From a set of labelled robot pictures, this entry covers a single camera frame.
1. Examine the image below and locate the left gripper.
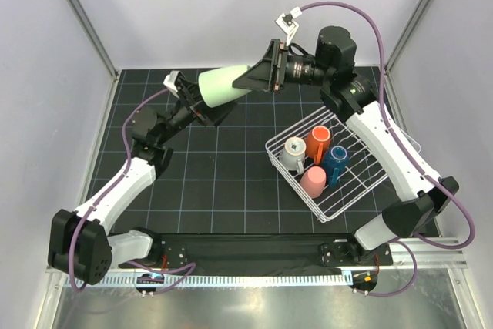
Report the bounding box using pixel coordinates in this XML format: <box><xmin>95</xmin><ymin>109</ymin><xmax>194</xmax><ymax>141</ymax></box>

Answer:
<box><xmin>156</xmin><ymin>78</ymin><xmax>236</xmax><ymax>146</ymax></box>

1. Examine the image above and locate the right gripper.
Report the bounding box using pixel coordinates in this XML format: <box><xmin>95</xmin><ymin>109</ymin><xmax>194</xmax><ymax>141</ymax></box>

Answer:
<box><xmin>233</xmin><ymin>39</ymin><xmax>332</xmax><ymax>93</ymax></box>

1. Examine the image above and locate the pale green tumbler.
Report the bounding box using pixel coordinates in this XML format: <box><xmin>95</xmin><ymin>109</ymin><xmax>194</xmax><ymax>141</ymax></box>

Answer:
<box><xmin>197</xmin><ymin>65</ymin><xmax>250</xmax><ymax>108</ymax></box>

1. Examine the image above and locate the orange mug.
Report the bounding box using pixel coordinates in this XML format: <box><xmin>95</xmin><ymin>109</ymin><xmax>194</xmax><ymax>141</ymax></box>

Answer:
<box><xmin>305</xmin><ymin>126</ymin><xmax>331</xmax><ymax>166</ymax></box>

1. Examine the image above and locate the blue mug cream inside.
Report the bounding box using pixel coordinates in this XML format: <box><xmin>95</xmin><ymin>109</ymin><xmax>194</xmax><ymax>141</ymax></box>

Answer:
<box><xmin>320</xmin><ymin>146</ymin><xmax>350</xmax><ymax>187</ymax></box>

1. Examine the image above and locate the pink cup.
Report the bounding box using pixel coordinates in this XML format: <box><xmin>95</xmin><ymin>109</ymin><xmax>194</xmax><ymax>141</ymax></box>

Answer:
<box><xmin>300</xmin><ymin>166</ymin><xmax>327</xmax><ymax>199</ymax></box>

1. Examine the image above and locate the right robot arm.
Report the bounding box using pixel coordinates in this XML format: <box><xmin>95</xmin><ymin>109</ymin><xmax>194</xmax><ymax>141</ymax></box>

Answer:
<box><xmin>232</xmin><ymin>26</ymin><xmax>459</xmax><ymax>264</ymax></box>

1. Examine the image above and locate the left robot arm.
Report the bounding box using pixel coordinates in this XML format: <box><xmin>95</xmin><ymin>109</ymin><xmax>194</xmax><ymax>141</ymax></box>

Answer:
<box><xmin>48</xmin><ymin>71</ymin><xmax>248</xmax><ymax>293</ymax></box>

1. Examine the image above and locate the black gridded table mat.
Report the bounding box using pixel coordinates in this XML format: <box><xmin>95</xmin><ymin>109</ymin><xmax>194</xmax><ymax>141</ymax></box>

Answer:
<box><xmin>71</xmin><ymin>66</ymin><xmax>442</xmax><ymax>236</ymax></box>

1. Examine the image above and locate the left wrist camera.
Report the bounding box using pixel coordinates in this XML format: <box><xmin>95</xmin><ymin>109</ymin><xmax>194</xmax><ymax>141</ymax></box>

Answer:
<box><xmin>163</xmin><ymin>70</ymin><xmax>185</xmax><ymax>99</ymax></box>

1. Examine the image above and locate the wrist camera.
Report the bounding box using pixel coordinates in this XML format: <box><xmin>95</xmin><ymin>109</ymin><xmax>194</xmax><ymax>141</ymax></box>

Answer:
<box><xmin>163</xmin><ymin>70</ymin><xmax>185</xmax><ymax>99</ymax></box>
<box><xmin>275</xmin><ymin>7</ymin><xmax>302</xmax><ymax>46</ymax></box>

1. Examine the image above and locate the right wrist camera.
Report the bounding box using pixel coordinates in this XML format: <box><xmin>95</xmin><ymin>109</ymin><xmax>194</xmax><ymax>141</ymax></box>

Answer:
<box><xmin>275</xmin><ymin>7</ymin><xmax>302</xmax><ymax>46</ymax></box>

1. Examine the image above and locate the white wire dish rack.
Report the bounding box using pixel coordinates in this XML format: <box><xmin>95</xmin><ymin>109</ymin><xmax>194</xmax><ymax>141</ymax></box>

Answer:
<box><xmin>264</xmin><ymin>107</ymin><xmax>421</xmax><ymax>223</ymax></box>

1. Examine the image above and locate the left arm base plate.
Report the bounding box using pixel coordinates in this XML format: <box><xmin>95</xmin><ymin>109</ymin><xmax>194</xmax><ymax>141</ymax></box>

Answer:
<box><xmin>161</xmin><ymin>241</ymin><xmax>188</xmax><ymax>270</ymax></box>

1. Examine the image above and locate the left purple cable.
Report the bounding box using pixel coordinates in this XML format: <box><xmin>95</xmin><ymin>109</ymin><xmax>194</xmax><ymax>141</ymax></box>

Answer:
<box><xmin>68</xmin><ymin>88</ymin><xmax>197</xmax><ymax>294</ymax></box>

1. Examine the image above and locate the purple cable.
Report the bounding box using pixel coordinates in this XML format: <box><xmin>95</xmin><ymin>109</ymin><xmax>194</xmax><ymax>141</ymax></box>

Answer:
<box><xmin>300</xmin><ymin>0</ymin><xmax>477</xmax><ymax>297</ymax></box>
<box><xmin>68</xmin><ymin>88</ymin><xmax>197</xmax><ymax>294</ymax></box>

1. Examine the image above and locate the slotted cable duct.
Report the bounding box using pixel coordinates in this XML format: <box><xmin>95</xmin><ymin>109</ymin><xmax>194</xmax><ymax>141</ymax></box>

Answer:
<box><xmin>96</xmin><ymin>270</ymin><xmax>354</xmax><ymax>288</ymax></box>

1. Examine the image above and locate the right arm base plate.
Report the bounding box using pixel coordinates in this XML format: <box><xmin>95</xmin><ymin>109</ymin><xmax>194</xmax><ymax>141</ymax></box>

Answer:
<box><xmin>319</xmin><ymin>240</ymin><xmax>352</xmax><ymax>267</ymax></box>

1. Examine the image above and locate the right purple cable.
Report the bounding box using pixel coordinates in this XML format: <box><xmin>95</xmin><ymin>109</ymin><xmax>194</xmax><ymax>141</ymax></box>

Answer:
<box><xmin>300</xmin><ymin>0</ymin><xmax>477</xmax><ymax>297</ymax></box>

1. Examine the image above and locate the aluminium rail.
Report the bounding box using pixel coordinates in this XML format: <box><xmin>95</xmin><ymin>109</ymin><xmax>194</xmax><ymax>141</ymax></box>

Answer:
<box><xmin>390</xmin><ymin>238</ymin><xmax>468</xmax><ymax>269</ymax></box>

